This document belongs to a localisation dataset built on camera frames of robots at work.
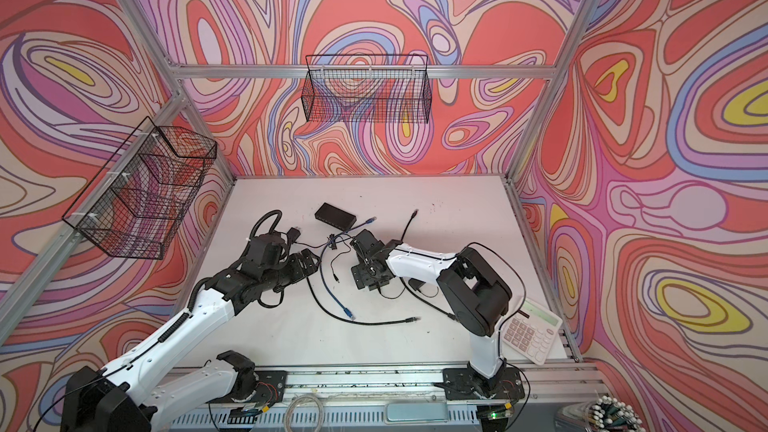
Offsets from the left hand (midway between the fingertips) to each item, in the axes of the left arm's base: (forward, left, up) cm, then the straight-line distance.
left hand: (314, 264), depth 81 cm
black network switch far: (+25, -1, -11) cm, 27 cm away
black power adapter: (0, -29, -12) cm, 31 cm away
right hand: (+2, -17, -13) cm, 21 cm away
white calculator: (-15, -60, -11) cm, 63 cm away
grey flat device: (-33, -28, -11) cm, 44 cm away
